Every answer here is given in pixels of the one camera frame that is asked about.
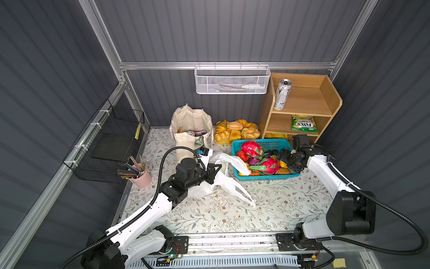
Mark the red tomato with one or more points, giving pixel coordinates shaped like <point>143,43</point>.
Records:
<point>242,155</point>

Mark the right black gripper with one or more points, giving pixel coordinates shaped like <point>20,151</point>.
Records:
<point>285,161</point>

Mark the wooden shelf unit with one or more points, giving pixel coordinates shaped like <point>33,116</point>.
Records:
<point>312,95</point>

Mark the purple Fox's candy bag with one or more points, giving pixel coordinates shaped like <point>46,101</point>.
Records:
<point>200,133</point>

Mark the green Fox's candy bag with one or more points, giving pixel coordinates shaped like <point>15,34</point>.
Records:
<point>303,123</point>

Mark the yellow bread tray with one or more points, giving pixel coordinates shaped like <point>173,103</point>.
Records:
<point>227,132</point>

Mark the upper pink dragon fruit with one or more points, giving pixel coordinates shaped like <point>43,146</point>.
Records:
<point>252,149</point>

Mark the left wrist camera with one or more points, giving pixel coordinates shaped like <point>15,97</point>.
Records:
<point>204,155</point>

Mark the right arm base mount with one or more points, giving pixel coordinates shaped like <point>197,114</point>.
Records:
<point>291,242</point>

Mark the white wire wall basket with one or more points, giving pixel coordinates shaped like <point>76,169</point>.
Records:
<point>231,79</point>

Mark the white plastic grocery bag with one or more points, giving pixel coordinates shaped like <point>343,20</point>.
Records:
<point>222,178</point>

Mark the cream canvas tote bag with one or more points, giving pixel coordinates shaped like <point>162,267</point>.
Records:
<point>185,121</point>

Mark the lower pink dragon fruit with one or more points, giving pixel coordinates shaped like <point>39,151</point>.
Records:
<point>268,166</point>

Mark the floral table mat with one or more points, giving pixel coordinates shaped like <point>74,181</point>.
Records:
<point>280,204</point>

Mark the left silver drink can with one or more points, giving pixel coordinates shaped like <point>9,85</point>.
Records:
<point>282,93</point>

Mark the purple onion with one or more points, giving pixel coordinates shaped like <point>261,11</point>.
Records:
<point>253,161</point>

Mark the teal plastic basket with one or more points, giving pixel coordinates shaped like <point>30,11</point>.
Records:
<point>269,144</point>

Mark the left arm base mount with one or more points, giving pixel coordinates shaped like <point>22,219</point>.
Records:
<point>178,245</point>

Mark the pink pencil cup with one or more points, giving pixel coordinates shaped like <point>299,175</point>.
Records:
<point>137,172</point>

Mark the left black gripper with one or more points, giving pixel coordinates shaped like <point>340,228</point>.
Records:
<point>208,173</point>

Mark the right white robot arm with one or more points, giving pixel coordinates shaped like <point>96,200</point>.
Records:
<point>352,211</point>

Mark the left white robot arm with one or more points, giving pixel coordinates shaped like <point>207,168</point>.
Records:
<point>112,248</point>

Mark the black wire wall basket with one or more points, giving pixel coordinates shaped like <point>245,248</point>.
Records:
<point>106,149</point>

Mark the pink dragon fruit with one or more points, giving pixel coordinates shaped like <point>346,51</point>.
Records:
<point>252,149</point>
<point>268,166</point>

